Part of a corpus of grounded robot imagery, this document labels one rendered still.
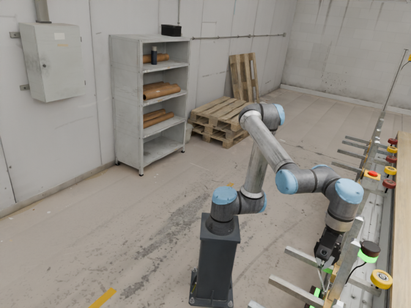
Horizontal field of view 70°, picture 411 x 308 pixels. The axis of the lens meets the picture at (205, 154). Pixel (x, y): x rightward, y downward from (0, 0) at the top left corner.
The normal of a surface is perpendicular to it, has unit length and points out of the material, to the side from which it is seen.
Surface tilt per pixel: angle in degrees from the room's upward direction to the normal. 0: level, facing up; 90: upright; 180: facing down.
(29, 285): 0
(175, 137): 90
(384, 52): 90
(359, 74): 90
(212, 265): 90
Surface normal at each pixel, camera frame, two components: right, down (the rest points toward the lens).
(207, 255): -0.04, 0.44
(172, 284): 0.09, -0.89
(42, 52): 0.84, 0.30
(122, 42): -0.53, 0.33
